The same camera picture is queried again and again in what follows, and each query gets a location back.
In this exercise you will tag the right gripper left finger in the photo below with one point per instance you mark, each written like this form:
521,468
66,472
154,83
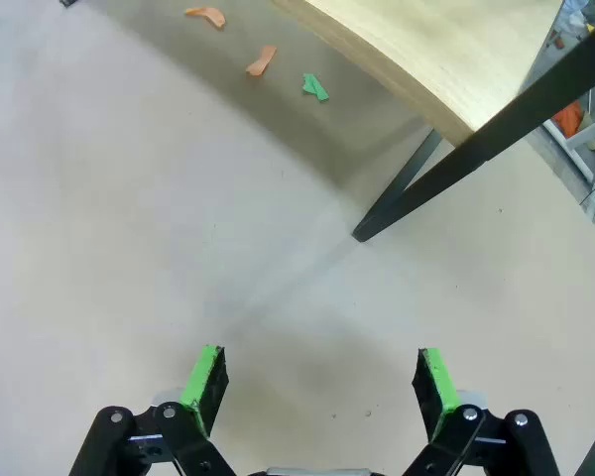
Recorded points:
198,382

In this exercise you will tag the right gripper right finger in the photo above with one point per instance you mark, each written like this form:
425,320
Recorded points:
445,382

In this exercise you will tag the white table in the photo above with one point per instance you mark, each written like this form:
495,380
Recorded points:
575,151

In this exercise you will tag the orange bag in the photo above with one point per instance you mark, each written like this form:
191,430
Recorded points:
569,119

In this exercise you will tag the green paper scrap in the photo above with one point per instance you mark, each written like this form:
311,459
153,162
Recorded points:
315,86

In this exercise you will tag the short orange paper scrap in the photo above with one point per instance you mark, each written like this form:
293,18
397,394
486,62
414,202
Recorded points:
262,60

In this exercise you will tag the curved orange paper scrap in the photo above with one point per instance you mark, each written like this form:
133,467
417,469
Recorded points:
209,15

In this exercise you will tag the two-tier wooden shelf black frame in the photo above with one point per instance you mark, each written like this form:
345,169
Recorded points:
451,54

